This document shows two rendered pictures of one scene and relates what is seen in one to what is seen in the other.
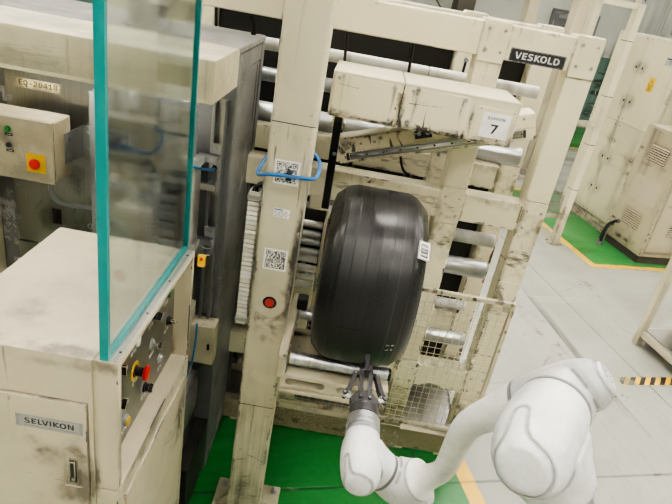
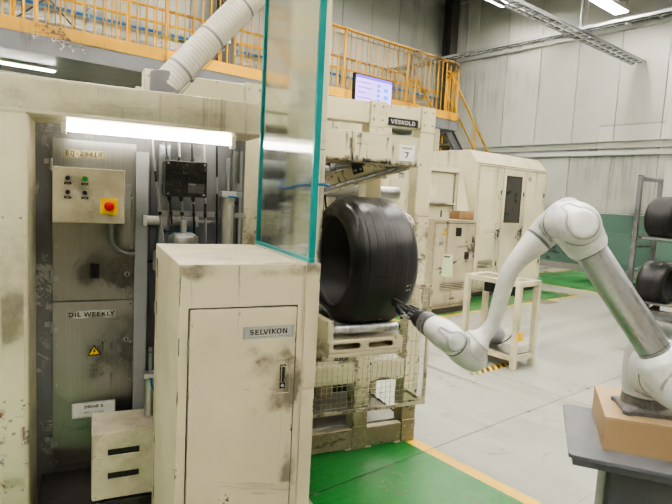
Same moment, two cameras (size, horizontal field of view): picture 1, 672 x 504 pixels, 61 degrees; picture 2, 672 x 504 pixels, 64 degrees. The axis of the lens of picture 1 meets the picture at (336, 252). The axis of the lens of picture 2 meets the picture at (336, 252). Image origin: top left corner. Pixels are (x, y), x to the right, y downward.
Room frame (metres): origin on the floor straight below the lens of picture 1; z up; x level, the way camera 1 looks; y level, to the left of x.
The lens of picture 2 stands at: (-0.50, 0.99, 1.46)
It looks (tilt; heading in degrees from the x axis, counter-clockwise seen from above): 6 degrees down; 336
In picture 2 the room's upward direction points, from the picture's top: 3 degrees clockwise
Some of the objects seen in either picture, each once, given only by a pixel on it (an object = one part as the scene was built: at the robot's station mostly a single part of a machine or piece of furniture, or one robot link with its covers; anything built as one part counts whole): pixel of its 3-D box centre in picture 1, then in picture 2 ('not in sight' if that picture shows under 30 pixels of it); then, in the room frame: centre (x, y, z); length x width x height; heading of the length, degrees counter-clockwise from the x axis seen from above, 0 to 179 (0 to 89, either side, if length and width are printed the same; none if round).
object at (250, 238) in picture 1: (249, 258); not in sight; (1.64, 0.27, 1.19); 0.05 x 0.04 x 0.48; 1
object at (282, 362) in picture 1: (290, 332); (313, 322); (1.69, 0.11, 0.90); 0.40 x 0.03 x 0.10; 1
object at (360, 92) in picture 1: (421, 102); (354, 148); (1.99, -0.19, 1.71); 0.61 x 0.25 x 0.15; 91
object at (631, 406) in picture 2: not in sight; (643, 400); (0.76, -0.82, 0.79); 0.22 x 0.18 x 0.06; 143
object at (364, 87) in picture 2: not in sight; (372, 101); (5.26, -1.94, 2.60); 0.60 x 0.05 x 0.55; 105
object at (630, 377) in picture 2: not in sight; (649, 364); (0.74, -0.80, 0.93); 0.18 x 0.16 x 0.22; 150
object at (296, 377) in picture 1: (333, 380); (362, 342); (1.55, -0.07, 0.84); 0.36 x 0.09 x 0.06; 91
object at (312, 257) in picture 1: (297, 247); not in sight; (2.07, 0.15, 1.05); 0.20 x 0.15 x 0.30; 91
